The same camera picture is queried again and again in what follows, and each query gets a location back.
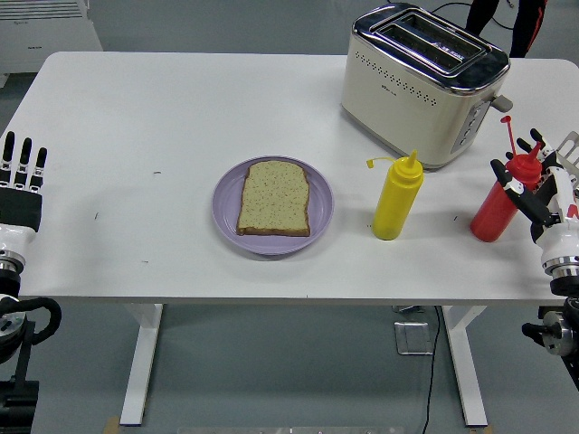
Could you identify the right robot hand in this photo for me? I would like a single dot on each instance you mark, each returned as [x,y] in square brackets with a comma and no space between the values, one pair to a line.
[561,235]

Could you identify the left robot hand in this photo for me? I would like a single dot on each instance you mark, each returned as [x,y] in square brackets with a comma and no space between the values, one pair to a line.
[18,212]

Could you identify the red squeeze bottle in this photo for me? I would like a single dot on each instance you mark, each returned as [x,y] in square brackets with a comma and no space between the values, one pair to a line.
[495,217]

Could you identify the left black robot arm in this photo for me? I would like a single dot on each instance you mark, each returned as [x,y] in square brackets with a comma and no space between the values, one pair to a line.
[8,282]

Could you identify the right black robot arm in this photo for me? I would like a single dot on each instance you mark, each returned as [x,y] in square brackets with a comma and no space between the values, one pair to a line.
[563,287]

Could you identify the bread slice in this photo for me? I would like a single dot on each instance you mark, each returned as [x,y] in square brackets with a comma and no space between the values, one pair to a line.
[273,199]

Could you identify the black table control panel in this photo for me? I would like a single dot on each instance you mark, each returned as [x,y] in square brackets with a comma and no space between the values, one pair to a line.
[549,313]

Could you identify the metal toast rack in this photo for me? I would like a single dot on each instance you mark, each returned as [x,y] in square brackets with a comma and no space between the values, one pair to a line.
[571,151]

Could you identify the white table leg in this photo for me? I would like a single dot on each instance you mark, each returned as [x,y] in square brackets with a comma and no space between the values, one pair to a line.
[140,361]
[466,361]

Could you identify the yellow squeeze bottle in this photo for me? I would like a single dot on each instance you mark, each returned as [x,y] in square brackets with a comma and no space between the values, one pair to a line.
[395,203]

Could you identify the white appliance cabinet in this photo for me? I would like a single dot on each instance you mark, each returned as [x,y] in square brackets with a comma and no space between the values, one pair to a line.
[40,40]

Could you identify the metal floor socket plate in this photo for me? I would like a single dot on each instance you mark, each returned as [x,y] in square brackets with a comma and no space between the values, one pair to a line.
[411,338]

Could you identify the cream and chrome toaster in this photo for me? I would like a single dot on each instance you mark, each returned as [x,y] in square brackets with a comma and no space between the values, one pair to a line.
[398,108]

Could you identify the purple plate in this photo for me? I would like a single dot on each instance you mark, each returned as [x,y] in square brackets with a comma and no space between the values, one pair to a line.
[226,212]

